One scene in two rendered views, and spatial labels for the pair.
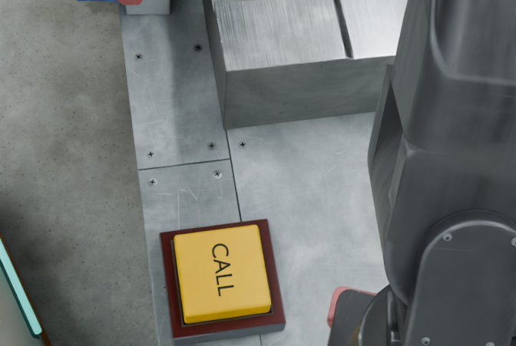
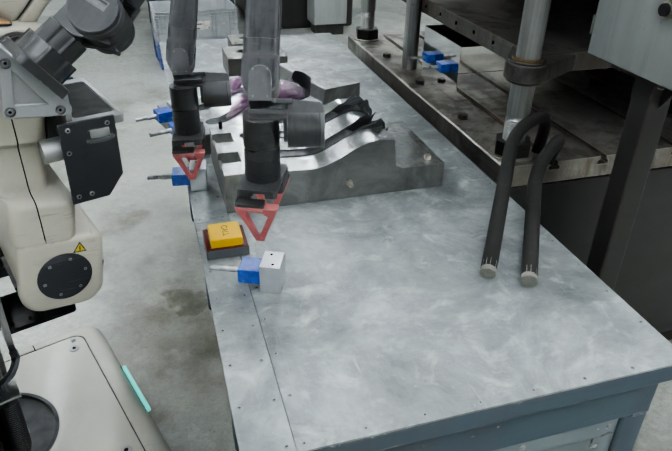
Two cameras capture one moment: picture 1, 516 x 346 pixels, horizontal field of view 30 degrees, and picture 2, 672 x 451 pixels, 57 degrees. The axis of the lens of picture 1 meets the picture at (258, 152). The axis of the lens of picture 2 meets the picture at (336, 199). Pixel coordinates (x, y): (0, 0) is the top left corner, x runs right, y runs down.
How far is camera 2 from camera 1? 0.82 m
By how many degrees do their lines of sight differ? 34
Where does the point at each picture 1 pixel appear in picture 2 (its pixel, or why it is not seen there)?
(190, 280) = (212, 233)
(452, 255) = (254, 73)
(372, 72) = not seen: hidden behind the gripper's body
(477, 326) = (263, 91)
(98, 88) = (182, 345)
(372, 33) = not seen: hidden behind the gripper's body
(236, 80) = (228, 181)
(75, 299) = (168, 438)
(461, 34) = (248, 30)
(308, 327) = (258, 253)
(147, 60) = (198, 200)
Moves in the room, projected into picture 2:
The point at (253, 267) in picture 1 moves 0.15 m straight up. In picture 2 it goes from (235, 229) to (231, 159)
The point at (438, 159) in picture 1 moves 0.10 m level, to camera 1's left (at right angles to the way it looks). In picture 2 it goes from (248, 54) to (182, 53)
